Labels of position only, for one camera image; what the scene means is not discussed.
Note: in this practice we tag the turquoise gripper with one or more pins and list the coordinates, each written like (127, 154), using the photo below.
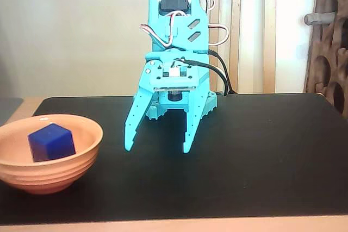
(144, 86)

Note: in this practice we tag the blue cube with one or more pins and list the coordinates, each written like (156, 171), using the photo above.
(51, 145)

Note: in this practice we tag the turquoise robot arm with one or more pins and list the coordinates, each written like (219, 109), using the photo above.
(195, 9)

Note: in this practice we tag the turquoise perforated robot base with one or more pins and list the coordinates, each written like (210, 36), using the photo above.
(210, 101)

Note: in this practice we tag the orange bowl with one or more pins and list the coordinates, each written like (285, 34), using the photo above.
(54, 177)

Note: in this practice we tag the black table mat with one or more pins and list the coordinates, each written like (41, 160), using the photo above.
(217, 175)

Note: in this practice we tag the cream vertical slat screen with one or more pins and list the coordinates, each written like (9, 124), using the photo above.
(255, 25)

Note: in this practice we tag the brown perforated panel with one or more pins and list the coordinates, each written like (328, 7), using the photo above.
(318, 41)

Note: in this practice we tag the grey cylindrical peg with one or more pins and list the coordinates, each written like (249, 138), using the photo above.
(320, 18)

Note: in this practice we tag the turquoise wrist camera box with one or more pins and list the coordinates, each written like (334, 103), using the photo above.
(174, 81)

